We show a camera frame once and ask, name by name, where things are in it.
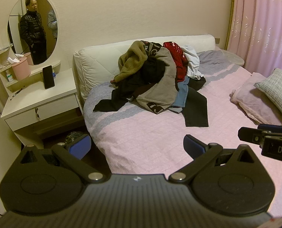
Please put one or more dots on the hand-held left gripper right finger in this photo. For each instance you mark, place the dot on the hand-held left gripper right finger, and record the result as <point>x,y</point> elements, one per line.
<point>192,146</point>

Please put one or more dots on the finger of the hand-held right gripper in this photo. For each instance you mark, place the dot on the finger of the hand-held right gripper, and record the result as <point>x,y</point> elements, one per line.
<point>249,135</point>
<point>272,127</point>

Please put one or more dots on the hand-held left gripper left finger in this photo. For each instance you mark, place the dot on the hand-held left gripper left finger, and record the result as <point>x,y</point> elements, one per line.
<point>80,147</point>

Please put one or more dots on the olive knit sweater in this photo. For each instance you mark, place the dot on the olive knit sweater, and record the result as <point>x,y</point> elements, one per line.
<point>131,64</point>

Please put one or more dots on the dark plastic bag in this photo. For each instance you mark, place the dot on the dark plastic bag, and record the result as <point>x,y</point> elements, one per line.
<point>72,136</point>

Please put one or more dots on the pink folded blanket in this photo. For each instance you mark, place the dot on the pink folded blanket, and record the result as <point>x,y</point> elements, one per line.
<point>250,99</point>

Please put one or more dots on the black pants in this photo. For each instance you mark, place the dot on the black pants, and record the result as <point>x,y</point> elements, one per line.
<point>195,109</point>

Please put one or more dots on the grey textured pillow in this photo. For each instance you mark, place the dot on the grey textured pillow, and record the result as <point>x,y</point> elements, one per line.
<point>278,90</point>

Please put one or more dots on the white table drawer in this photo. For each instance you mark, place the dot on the white table drawer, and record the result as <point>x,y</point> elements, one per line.
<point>55,109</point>

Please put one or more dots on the quilted striped bedspread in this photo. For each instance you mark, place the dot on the quilted striped bedspread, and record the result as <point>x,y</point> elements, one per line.
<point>143,135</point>

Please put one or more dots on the blue garment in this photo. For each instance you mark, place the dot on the blue garment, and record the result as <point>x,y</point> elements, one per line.
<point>181,95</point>

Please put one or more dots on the drawer key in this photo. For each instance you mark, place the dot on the drawer key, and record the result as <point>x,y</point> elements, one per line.
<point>37,112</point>

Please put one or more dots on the white dressing table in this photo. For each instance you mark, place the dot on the white dressing table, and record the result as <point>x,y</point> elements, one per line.
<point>36,95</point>

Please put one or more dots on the grey hoodie with black letters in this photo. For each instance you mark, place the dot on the grey hoodie with black letters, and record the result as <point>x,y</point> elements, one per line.
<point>160,83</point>

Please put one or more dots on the black smartphone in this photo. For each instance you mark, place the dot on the black smartphone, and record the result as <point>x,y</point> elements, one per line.
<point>48,77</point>

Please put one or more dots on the small clear bottle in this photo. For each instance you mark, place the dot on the small clear bottle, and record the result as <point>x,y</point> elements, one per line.
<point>53,73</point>

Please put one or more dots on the black pen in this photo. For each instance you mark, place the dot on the black pen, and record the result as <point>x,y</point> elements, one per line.
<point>16,93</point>

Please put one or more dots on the white shirt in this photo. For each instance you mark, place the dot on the white shirt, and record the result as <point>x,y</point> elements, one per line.
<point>192,61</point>

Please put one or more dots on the white padded headboard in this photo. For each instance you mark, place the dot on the white padded headboard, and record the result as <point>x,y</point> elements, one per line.
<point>96,64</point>

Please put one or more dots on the red patterned garment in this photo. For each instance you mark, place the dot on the red patterned garment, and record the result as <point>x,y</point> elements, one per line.
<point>176,57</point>

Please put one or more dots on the pink bin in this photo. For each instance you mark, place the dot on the pink bin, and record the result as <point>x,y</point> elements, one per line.
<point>21,68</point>

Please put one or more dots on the pink curtain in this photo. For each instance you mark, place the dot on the pink curtain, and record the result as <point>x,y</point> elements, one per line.
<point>262,28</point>

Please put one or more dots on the white bottle with blue label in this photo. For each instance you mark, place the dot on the white bottle with blue label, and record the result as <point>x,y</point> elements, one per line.
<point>9,76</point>

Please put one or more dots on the white tissue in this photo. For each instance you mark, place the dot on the white tissue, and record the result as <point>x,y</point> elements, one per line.
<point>13,60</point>

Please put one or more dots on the oval mirror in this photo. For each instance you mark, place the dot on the oval mirror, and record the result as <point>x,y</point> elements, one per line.
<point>15,28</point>

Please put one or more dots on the wall socket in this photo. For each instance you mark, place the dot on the wall socket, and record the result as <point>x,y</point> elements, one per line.
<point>217,40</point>

